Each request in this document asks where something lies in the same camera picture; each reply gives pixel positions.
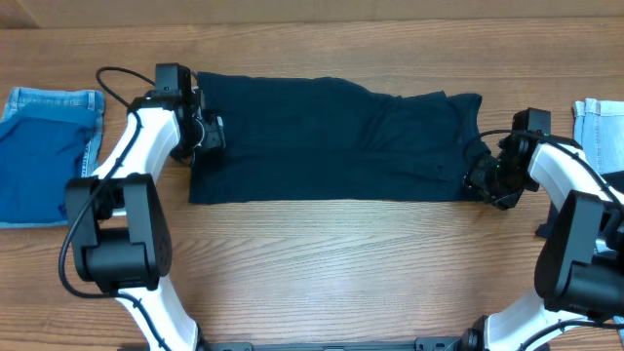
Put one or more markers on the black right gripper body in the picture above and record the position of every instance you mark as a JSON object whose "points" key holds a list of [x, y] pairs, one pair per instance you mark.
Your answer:
{"points": [[481, 172]]}

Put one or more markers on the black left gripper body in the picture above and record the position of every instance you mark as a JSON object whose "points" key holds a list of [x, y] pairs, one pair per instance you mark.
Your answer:
{"points": [[214, 135]]}

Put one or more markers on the dark navy t-shirt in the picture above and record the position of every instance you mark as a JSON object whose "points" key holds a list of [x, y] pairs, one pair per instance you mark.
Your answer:
{"points": [[328, 138]]}

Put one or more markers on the dark navy garment pile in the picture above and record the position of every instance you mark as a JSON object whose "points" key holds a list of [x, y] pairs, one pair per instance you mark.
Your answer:
{"points": [[582, 208]]}

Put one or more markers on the light blue jeans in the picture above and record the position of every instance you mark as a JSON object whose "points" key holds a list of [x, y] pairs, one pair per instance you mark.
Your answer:
{"points": [[598, 128]]}

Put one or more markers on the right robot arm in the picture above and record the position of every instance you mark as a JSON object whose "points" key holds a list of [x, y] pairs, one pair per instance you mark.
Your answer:
{"points": [[578, 276]]}

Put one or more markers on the folded blue denim shorts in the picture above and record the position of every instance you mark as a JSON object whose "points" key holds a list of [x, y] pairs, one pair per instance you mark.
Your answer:
{"points": [[83, 107]]}

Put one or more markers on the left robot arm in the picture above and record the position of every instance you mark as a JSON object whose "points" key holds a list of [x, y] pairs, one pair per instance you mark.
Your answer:
{"points": [[118, 245]]}

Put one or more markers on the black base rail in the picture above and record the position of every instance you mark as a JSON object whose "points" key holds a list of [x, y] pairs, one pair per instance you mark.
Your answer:
{"points": [[331, 346]]}

